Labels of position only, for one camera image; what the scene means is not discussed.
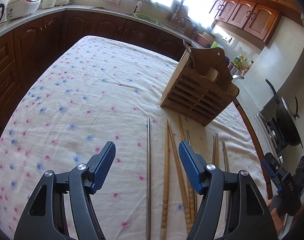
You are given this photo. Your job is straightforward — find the white pink rice cooker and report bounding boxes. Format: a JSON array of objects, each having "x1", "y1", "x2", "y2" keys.
[{"x1": 6, "y1": 0, "x2": 41, "y2": 21}]

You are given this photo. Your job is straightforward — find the floral white tablecloth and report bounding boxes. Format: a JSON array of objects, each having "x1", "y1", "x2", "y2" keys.
[{"x1": 0, "y1": 36, "x2": 268, "y2": 239}]

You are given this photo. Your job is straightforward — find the yellow oil bottle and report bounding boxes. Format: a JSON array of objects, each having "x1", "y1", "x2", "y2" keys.
[{"x1": 234, "y1": 54, "x2": 247, "y2": 71}]

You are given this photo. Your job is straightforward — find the single metal chopstick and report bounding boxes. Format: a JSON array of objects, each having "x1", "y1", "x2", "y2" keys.
[{"x1": 146, "y1": 117, "x2": 151, "y2": 239}]

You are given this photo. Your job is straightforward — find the bamboo chopstick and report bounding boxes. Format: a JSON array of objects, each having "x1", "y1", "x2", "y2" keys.
[
  {"x1": 212, "y1": 135, "x2": 216, "y2": 165},
  {"x1": 214, "y1": 133, "x2": 219, "y2": 166}
]

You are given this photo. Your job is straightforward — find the long metal spoon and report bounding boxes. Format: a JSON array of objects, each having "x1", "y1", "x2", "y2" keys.
[{"x1": 232, "y1": 75, "x2": 244, "y2": 79}]

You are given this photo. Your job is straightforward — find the carved wooden chopstick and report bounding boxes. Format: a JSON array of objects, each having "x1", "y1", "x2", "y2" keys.
[
  {"x1": 168, "y1": 124, "x2": 192, "y2": 234},
  {"x1": 160, "y1": 120, "x2": 170, "y2": 240}
]

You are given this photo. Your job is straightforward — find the black wok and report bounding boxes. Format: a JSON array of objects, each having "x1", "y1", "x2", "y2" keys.
[{"x1": 266, "y1": 79, "x2": 303, "y2": 147}]

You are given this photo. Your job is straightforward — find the green colander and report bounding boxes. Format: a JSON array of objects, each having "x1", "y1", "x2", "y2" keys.
[{"x1": 134, "y1": 13, "x2": 159, "y2": 24}]

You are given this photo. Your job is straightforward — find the gas stove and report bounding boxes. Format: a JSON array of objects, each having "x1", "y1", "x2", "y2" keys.
[{"x1": 256, "y1": 99, "x2": 290, "y2": 156}]

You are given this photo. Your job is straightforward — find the dish drying rack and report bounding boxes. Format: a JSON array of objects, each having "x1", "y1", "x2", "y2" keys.
[{"x1": 166, "y1": 0, "x2": 201, "y2": 36}]

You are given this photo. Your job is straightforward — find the dark wooden chopstick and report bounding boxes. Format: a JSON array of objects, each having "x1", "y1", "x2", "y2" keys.
[{"x1": 186, "y1": 129, "x2": 198, "y2": 221}]

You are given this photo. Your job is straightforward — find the brown wooden chopstick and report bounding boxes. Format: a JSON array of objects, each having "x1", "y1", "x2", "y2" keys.
[{"x1": 178, "y1": 115, "x2": 195, "y2": 223}]

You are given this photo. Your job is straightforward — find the white green pitcher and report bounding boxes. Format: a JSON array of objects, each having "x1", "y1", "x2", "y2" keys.
[{"x1": 211, "y1": 41, "x2": 218, "y2": 48}]

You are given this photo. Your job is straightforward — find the upper wooden cabinets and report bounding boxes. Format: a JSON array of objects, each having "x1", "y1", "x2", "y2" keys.
[{"x1": 209, "y1": 0, "x2": 303, "y2": 44}]

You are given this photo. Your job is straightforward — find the wooden utensil holder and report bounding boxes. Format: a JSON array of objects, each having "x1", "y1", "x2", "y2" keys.
[{"x1": 161, "y1": 47, "x2": 239, "y2": 127}]

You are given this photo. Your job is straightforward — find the metal fork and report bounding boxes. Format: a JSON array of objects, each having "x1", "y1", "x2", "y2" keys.
[{"x1": 183, "y1": 40, "x2": 194, "y2": 68}]

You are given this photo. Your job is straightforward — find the grey stone countertop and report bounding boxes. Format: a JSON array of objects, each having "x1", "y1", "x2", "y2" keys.
[{"x1": 0, "y1": 4, "x2": 208, "y2": 49}]

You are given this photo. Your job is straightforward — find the person's right hand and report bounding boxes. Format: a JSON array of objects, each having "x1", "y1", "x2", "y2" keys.
[{"x1": 270, "y1": 208, "x2": 286, "y2": 238}]

